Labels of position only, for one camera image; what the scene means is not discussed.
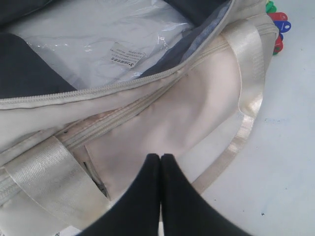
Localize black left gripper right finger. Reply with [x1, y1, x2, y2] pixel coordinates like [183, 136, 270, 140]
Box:
[160, 154, 249, 236]

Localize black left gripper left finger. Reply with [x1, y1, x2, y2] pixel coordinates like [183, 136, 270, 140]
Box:
[82, 154, 160, 236]

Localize cream fabric duffel bag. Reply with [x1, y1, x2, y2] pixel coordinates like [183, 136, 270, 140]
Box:
[0, 0, 279, 236]

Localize colourful plastic key tags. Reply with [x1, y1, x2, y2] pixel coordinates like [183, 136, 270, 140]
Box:
[265, 0, 291, 56]

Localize white plastic packet inside bag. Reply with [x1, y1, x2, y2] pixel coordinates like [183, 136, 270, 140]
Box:
[9, 0, 192, 89]

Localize white paper product tag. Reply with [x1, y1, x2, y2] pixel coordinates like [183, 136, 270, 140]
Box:
[54, 226, 81, 236]

